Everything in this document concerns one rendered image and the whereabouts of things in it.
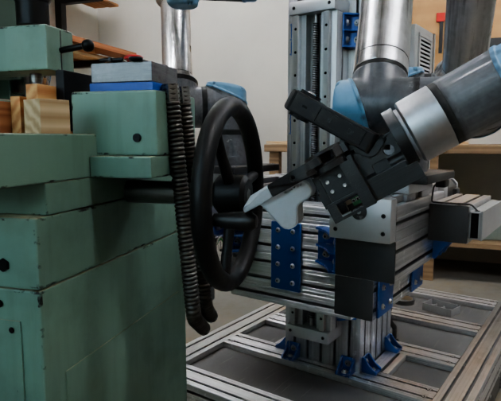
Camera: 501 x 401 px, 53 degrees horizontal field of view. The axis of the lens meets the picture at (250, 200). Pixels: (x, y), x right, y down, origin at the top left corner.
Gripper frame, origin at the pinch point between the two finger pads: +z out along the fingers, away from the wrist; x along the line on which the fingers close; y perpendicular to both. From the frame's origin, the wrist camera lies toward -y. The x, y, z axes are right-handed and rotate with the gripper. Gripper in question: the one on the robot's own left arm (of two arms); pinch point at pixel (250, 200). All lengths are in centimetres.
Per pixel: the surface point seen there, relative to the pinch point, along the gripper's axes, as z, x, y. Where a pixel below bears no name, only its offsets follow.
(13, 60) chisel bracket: 25.8, 7.9, -37.8
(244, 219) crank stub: 1.6, -0.9, 1.7
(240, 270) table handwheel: 10.8, 12.7, 8.3
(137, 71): 6.6, 4.0, -23.4
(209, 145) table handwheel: 1.1, -0.5, -8.6
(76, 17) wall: 158, 323, -217
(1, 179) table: 18.8, -15.5, -14.6
